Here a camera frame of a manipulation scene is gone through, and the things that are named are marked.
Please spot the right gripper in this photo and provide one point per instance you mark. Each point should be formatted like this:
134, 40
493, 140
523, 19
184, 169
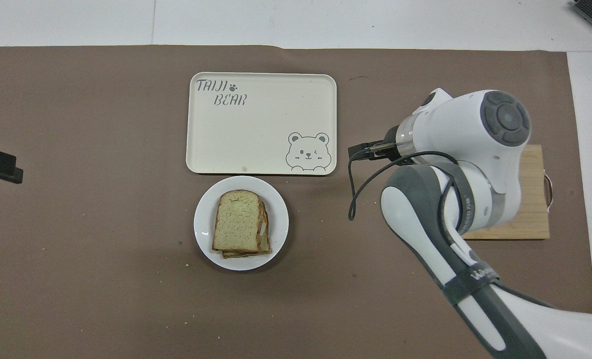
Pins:
391, 142

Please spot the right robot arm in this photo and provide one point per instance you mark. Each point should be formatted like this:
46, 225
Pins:
475, 129

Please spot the white round plate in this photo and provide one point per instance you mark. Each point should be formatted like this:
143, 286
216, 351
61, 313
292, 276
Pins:
280, 219

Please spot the cream tray with bear print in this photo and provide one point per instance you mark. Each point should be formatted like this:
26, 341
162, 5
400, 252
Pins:
256, 129

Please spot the wooden cutting board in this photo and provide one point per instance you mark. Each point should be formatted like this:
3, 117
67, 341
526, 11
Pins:
530, 209

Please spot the toast bread slice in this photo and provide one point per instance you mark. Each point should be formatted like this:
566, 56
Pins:
237, 219
267, 244

